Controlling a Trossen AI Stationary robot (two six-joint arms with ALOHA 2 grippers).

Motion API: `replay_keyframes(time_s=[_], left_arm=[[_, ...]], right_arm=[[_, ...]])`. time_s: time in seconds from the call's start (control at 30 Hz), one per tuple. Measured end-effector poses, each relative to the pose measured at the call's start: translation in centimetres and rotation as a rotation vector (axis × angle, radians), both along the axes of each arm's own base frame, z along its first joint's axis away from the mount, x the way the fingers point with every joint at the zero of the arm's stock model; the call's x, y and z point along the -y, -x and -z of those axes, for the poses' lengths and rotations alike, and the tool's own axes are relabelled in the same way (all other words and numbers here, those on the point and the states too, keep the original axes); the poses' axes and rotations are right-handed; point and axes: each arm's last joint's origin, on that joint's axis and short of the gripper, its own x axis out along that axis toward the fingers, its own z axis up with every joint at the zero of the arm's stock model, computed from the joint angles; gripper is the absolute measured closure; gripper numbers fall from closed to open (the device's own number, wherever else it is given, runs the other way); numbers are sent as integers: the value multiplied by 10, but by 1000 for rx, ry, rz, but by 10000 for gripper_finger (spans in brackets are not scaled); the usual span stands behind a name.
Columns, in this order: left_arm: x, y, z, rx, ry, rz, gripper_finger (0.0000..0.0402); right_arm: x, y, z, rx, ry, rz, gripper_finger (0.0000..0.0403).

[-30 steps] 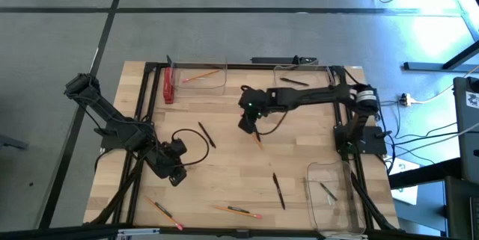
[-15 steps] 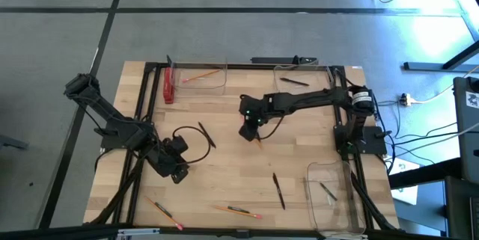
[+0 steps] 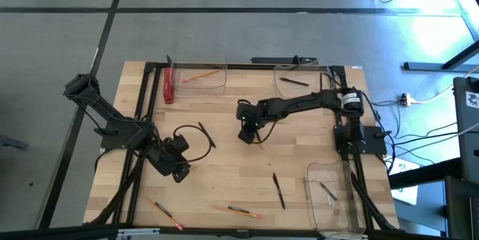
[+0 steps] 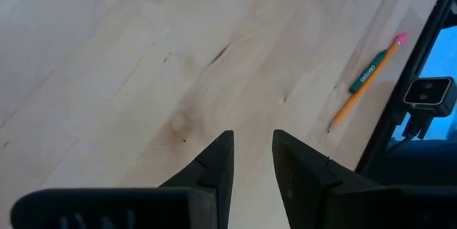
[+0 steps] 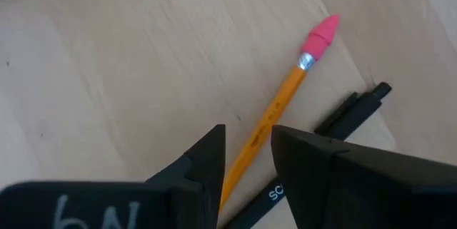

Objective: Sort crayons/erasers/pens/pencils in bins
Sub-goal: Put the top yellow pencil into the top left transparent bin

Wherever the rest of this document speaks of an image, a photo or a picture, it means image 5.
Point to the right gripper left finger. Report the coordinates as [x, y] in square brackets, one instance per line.
[200, 186]

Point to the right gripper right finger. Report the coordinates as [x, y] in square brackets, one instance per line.
[357, 193]

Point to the black pen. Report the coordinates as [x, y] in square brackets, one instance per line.
[357, 111]

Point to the yellow pencil with pink eraser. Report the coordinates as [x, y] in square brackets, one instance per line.
[282, 104]

